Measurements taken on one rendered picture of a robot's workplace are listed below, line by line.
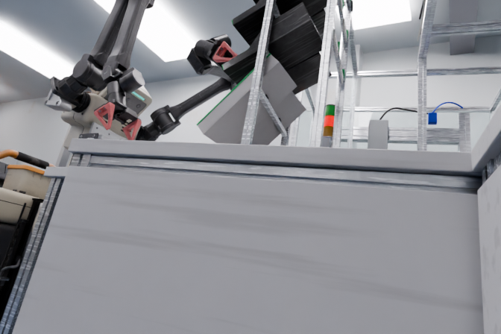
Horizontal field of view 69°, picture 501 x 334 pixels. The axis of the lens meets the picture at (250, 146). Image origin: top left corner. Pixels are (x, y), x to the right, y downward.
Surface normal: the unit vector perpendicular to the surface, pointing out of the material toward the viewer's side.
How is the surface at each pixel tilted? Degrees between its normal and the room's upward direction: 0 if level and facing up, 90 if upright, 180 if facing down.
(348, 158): 90
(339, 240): 90
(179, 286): 90
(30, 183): 92
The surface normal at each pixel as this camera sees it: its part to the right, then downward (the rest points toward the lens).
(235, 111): 0.50, 0.64
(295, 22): -0.47, -0.36
